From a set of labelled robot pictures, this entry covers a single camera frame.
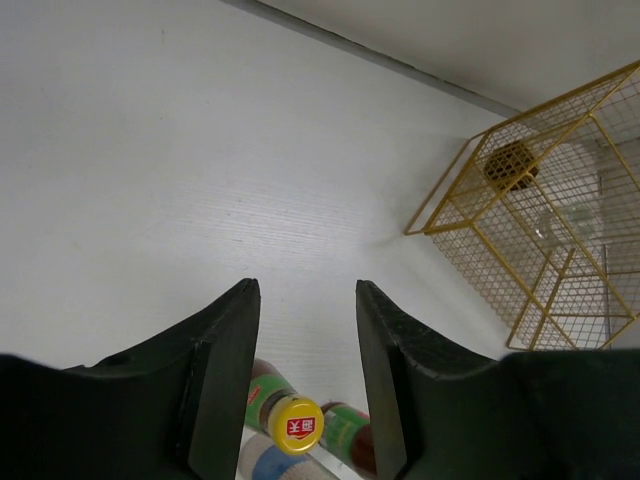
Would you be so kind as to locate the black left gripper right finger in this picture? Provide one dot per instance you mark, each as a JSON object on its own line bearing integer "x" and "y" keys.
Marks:
{"x": 441, "y": 411}

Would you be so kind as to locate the glass oil bottle dark liquid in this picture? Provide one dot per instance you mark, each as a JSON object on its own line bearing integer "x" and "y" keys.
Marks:
{"x": 511, "y": 167}

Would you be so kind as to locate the gold wire basket rack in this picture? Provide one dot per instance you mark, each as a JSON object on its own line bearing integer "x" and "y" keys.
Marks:
{"x": 584, "y": 297}

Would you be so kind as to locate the spice jar silver lid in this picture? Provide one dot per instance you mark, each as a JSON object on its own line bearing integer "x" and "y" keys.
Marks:
{"x": 261, "y": 459}

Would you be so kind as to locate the clear glass oil bottle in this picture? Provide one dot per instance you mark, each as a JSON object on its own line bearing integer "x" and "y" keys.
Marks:
{"x": 569, "y": 179}

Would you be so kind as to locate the brown sauce bottle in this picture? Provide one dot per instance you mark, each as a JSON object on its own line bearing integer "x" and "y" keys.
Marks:
{"x": 347, "y": 435}
{"x": 274, "y": 408}

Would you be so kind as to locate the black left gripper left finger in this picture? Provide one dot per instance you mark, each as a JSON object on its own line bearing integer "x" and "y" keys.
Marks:
{"x": 171, "y": 407}

